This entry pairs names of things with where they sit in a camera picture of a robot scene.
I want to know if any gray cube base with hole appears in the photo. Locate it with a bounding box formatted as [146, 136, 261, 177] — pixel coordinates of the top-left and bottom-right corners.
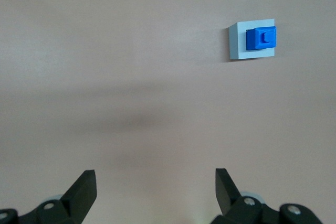
[227, 18, 276, 61]

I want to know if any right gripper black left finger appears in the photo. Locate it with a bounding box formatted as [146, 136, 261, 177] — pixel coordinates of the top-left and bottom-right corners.
[0, 170, 97, 224]

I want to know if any blue square plastic part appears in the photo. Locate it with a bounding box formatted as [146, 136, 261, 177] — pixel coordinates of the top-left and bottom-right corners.
[245, 26, 277, 51]

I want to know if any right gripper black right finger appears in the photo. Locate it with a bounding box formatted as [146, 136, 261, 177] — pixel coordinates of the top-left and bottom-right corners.
[211, 168, 322, 224]

